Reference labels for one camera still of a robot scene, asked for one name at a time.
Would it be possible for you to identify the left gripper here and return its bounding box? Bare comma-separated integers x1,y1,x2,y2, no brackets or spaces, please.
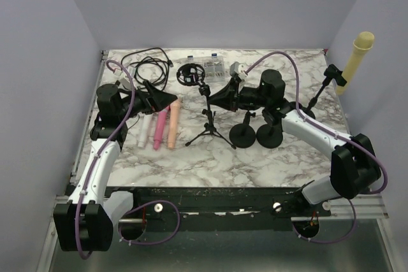
118,79,177,120

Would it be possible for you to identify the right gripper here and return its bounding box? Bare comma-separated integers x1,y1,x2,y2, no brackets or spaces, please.
208,77,270,112

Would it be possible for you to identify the pink microphone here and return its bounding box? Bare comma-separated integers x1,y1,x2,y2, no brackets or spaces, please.
153,106,170,150

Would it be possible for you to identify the white microphone grey head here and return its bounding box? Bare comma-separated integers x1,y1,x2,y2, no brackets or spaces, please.
138,114,152,148

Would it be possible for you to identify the tall shock mount stand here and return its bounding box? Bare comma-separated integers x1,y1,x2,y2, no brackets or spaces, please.
176,63,237,150

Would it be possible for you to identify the shock mount desk stand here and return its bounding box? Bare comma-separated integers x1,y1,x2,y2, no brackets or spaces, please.
229,111,256,148

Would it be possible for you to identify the clip desk stand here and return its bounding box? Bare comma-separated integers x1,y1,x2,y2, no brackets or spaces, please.
256,109,283,149

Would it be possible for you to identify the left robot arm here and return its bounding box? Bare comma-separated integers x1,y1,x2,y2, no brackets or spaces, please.
53,82,177,259

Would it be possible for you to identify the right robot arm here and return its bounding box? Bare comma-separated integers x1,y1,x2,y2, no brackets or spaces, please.
209,69,383,216

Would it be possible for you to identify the peach microphone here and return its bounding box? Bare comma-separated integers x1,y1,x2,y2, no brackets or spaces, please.
167,99,181,150

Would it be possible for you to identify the yellow microphone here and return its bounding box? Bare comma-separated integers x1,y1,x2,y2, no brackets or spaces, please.
335,31,375,96

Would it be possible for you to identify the clear screw organiser box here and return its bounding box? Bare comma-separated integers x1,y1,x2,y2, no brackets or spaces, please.
184,53,226,83

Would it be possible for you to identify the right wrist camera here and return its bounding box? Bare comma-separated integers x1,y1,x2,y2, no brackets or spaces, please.
229,62,247,81

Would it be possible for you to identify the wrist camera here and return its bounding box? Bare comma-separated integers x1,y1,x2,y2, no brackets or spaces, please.
229,62,247,81
114,75,134,91

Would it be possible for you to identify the black usb cable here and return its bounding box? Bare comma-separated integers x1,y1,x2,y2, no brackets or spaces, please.
120,48,175,93

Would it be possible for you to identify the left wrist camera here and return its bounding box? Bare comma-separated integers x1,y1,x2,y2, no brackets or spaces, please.
114,75,134,91

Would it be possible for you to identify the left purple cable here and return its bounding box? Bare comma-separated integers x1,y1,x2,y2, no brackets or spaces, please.
75,59,181,259

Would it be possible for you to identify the aluminium frame rail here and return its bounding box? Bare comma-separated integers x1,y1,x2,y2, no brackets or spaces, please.
328,194,389,220

